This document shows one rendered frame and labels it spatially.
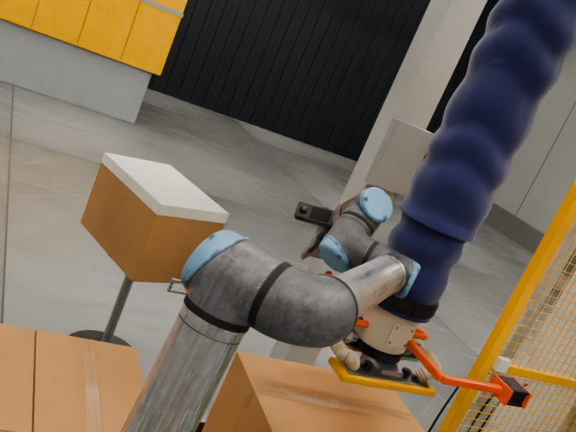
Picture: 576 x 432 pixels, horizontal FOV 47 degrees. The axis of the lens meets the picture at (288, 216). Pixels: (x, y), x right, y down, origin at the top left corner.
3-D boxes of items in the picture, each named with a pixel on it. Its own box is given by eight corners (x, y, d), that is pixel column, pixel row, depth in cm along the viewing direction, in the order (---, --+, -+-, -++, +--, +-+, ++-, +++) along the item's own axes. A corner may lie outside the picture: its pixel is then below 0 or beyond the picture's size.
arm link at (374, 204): (354, 205, 157) (375, 176, 162) (330, 218, 168) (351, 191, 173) (383, 231, 159) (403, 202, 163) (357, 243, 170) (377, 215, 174)
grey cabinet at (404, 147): (400, 193, 300) (429, 131, 293) (405, 197, 295) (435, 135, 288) (363, 180, 292) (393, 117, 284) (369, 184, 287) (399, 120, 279)
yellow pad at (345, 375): (417, 377, 209) (424, 364, 208) (434, 398, 201) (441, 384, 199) (327, 361, 194) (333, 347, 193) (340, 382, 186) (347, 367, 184)
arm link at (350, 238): (357, 265, 151) (384, 226, 157) (314, 241, 155) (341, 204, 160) (353, 285, 159) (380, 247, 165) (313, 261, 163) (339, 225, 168)
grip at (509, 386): (507, 391, 199) (514, 377, 198) (525, 409, 192) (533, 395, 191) (486, 387, 196) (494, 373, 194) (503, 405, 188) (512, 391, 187)
